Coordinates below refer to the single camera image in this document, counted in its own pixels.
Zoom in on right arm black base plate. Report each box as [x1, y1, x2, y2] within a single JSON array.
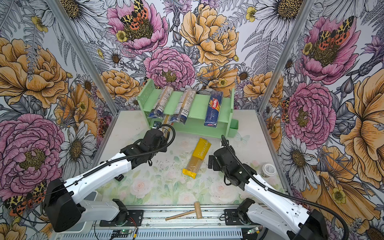
[[224, 209, 257, 226]]

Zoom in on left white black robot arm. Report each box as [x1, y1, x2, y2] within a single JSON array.
[[43, 129, 175, 233]]

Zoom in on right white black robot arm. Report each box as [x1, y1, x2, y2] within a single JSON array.
[[209, 148, 329, 240]]

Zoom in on black handheld remote device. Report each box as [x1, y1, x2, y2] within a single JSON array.
[[115, 174, 125, 182]]

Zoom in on clear spaghetti bag white label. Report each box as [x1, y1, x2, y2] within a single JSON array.
[[171, 90, 197, 124]]

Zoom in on green wooden two-tier shelf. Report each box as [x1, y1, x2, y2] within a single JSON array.
[[137, 79, 239, 139]]

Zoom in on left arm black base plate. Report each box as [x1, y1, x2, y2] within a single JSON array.
[[99, 210, 144, 227]]

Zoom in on left black corrugated cable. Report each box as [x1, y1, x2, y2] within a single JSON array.
[[29, 123, 177, 211]]

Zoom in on yellow spaghetti bag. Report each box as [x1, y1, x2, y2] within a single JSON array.
[[182, 138, 211, 179]]

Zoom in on red-ended clear spaghetti bag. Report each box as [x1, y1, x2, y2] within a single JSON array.
[[161, 115, 172, 137]]

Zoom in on right black corrugated cable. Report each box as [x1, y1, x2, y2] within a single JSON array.
[[221, 134, 350, 240]]

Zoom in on black corrugated cable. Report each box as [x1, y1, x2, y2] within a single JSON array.
[[221, 134, 350, 240], [29, 123, 177, 211]]

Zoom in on clear spaghetti bag dark end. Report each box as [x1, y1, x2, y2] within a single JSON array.
[[149, 84, 175, 119]]

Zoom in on small wooden mallet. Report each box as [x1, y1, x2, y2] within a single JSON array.
[[165, 202, 203, 221]]

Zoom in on clear tape roll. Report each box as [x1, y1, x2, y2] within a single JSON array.
[[262, 164, 277, 178]]

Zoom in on blue Barilla spaghetti bag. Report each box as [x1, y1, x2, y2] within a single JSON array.
[[204, 91, 223, 128]]

